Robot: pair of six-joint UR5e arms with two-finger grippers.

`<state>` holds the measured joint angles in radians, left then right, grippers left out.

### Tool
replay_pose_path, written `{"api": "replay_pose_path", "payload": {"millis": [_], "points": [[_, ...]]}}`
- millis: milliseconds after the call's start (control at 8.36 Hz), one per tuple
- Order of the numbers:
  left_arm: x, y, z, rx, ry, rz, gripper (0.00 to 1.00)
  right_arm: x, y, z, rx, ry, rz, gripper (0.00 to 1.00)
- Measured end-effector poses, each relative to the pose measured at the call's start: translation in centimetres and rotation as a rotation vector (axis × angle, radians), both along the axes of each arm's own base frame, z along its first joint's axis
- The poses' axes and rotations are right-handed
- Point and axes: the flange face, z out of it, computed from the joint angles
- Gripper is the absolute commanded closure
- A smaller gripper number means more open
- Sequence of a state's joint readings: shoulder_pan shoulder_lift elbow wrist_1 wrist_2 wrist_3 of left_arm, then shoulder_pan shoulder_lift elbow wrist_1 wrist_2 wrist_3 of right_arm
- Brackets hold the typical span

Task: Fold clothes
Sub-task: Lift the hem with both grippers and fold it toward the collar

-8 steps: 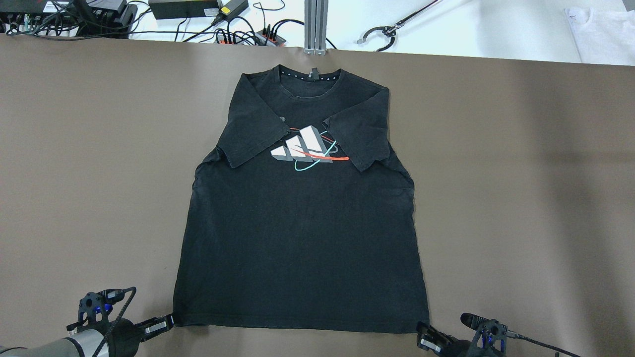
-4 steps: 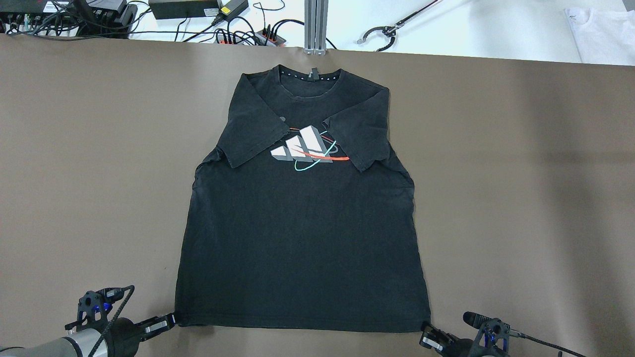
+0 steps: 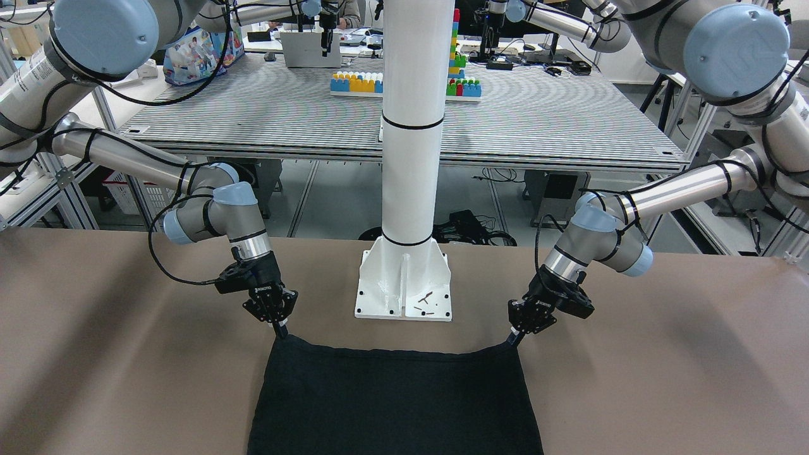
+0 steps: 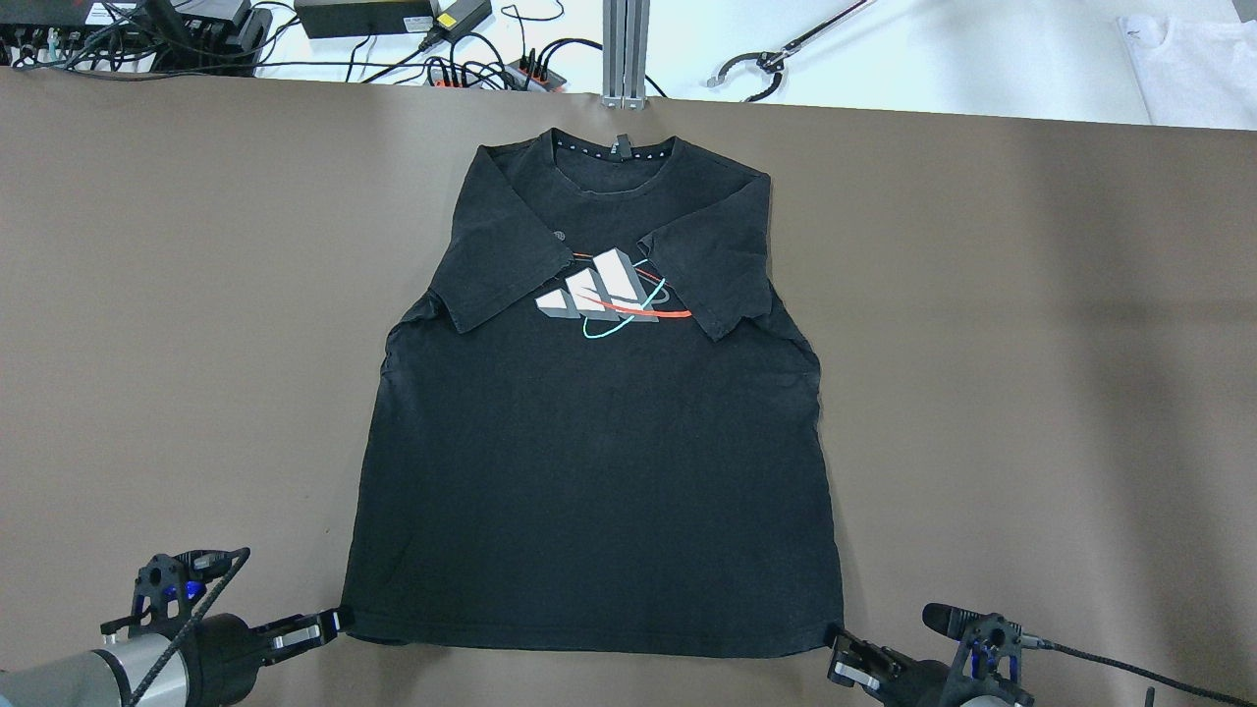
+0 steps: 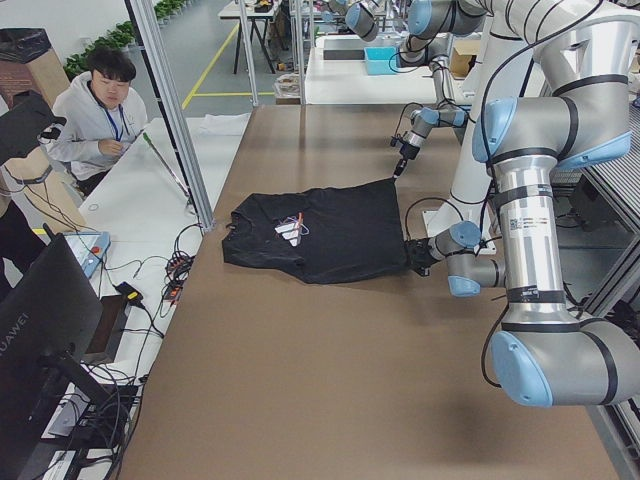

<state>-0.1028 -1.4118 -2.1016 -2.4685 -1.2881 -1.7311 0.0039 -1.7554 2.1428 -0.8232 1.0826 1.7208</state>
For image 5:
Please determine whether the black graphic t-shirt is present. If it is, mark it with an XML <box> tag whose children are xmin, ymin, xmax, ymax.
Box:
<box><xmin>222</xmin><ymin>178</ymin><xmax>408</xmax><ymax>284</ymax></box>

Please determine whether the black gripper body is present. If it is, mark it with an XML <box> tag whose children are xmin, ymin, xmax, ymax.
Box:
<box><xmin>401</xmin><ymin>143</ymin><xmax>420</xmax><ymax>160</ymax></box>
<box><xmin>405</xmin><ymin>238</ymin><xmax>435</xmax><ymax>275</ymax></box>

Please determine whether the black Huawei monitor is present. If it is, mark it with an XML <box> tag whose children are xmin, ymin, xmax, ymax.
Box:
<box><xmin>1</xmin><ymin>234</ymin><xmax>108</xmax><ymax>463</ymax></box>

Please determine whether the black power adapter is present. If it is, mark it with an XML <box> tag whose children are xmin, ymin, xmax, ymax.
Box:
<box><xmin>114</xmin><ymin>281</ymin><xmax>144</xmax><ymax>308</ymax></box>

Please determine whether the blue plastic bin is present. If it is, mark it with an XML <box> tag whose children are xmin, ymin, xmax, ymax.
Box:
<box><xmin>364</xmin><ymin>46</ymin><xmax>399</xmax><ymax>76</ymax></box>

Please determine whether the aluminium frame post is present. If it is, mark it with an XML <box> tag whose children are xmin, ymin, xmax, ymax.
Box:
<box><xmin>125</xmin><ymin>1</ymin><xmax>215</xmax><ymax>233</ymax></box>

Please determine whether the cardboard box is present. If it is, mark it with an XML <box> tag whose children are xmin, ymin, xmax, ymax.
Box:
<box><xmin>449</xmin><ymin>39</ymin><xmax>481</xmax><ymax>79</ymax></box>

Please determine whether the white side table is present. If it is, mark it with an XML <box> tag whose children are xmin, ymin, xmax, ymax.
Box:
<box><xmin>79</xmin><ymin>114</ymin><xmax>252</xmax><ymax>384</ymax></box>

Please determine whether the green handled reacher tool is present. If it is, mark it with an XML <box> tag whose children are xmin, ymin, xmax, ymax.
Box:
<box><xmin>142</xmin><ymin>131</ymin><xmax>190</xmax><ymax>200</ymax></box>

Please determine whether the seated man in grey hoodie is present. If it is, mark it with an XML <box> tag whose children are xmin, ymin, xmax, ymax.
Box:
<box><xmin>46</xmin><ymin>47</ymin><xmax>147</xmax><ymax>197</ymax></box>

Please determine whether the orange grey usb hub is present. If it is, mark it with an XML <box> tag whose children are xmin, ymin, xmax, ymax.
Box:
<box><xmin>162</xmin><ymin>285</ymin><xmax>183</xmax><ymax>305</ymax></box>
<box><xmin>165</xmin><ymin>253</ymin><xmax>194</xmax><ymax>274</ymax></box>

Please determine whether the teach pendant with red button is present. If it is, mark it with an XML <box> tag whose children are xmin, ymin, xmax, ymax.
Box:
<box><xmin>63</xmin><ymin>231</ymin><xmax>111</xmax><ymax>278</ymax></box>

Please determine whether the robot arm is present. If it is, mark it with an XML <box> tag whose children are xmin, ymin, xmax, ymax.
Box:
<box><xmin>391</xmin><ymin>1</ymin><xmax>486</xmax><ymax>178</ymax></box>
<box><xmin>408</xmin><ymin>1</ymin><xmax>639</xmax><ymax>407</ymax></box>

